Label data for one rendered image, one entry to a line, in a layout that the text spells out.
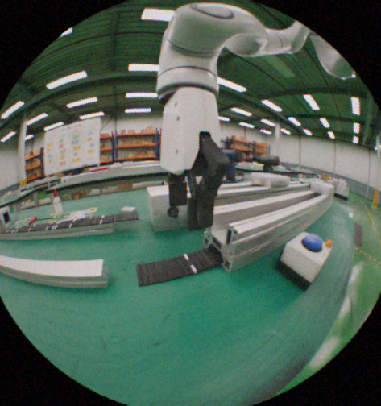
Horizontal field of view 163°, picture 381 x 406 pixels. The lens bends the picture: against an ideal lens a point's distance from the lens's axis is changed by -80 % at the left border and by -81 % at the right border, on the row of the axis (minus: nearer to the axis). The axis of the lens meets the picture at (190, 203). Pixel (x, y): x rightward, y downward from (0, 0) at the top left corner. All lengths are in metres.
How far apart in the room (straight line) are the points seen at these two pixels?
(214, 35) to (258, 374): 0.35
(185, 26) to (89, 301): 0.36
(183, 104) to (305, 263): 0.26
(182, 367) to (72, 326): 0.15
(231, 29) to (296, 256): 0.31
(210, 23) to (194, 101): 0.10
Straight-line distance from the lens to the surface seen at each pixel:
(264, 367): 0.20
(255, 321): 0.21
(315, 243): 0.25
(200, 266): 0.25
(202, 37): 0.17
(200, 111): 0.15
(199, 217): 0.15
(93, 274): 0.24
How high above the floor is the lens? 0.96
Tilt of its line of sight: 19 degrees down
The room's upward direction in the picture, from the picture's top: straight up
